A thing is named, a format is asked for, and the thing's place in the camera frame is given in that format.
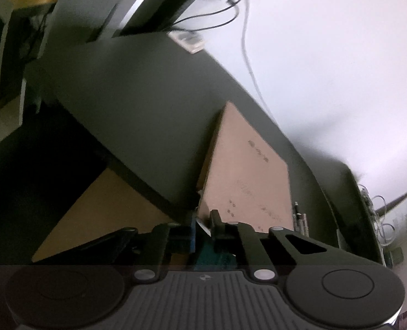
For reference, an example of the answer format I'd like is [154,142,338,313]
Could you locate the brown notebook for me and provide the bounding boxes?
[197,101,294,232]
[32,168,172,262]

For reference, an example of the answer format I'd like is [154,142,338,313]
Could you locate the black desk drawer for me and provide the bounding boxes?
[0,101,197,265]

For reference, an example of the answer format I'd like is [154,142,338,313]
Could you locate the brown notebook in drawer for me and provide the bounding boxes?
[32,168,172,262]

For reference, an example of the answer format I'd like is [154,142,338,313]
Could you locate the black pen left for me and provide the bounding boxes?
[294,202,301,232]

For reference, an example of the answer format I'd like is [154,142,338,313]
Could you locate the black silver pen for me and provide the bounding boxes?
[301,214,309,237]

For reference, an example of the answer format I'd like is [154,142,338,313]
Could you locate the small white box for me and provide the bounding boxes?
[168,31,205,54]

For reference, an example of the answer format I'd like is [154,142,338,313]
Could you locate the silver computer monitor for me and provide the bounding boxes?
[39,0,194,55]

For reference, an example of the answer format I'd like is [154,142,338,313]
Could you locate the white cable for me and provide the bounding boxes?
[239,0,280,128]

